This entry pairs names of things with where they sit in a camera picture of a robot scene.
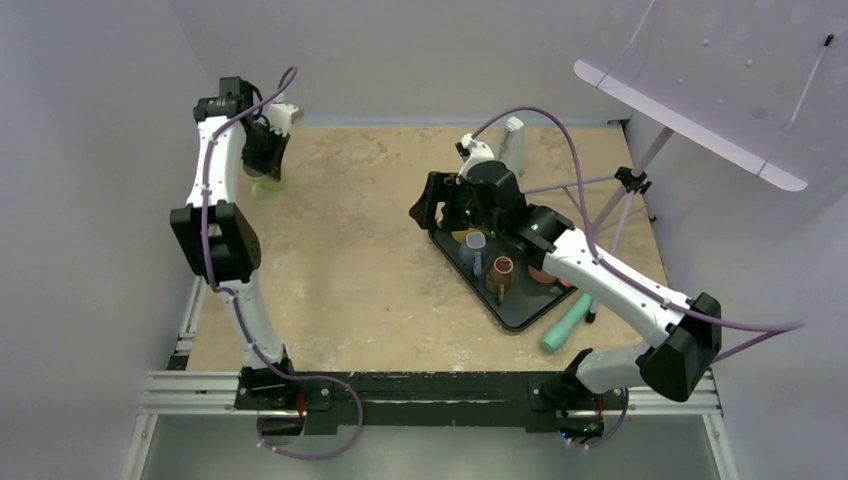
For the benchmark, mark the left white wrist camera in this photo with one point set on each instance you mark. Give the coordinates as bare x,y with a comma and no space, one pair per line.
282,116

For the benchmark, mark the yellow mug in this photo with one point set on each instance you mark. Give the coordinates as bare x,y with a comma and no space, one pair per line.
461,235

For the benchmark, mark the white perforated board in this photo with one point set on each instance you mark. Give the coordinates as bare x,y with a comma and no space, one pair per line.
762,84

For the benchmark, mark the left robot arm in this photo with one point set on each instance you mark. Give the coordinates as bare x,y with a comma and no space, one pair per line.
238,131

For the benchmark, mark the white metronome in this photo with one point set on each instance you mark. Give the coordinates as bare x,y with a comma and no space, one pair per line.
511,146

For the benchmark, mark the blue grey mug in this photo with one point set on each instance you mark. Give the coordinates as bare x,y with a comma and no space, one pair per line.
471,252

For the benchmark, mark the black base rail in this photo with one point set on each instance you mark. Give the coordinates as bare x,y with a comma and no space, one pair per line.
535,401

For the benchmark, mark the brown mug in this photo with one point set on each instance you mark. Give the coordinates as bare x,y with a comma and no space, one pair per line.
498,278

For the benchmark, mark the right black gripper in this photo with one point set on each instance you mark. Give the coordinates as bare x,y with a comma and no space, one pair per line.
439,188

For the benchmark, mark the pink mug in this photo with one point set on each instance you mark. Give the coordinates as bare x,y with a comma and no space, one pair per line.
546,278

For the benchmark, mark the teal bottle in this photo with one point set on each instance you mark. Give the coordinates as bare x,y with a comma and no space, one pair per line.
559,332

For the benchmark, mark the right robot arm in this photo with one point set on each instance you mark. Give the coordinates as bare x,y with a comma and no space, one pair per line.
677,343

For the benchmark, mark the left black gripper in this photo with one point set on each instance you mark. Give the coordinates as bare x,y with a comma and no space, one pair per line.
270,166

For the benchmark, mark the light green mug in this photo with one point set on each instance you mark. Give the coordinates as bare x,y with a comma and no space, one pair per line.
265,186

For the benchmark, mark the black serving tray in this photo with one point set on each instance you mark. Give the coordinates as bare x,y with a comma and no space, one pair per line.
525,300

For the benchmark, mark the tripod stand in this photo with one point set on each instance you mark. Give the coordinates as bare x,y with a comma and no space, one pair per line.
620,223

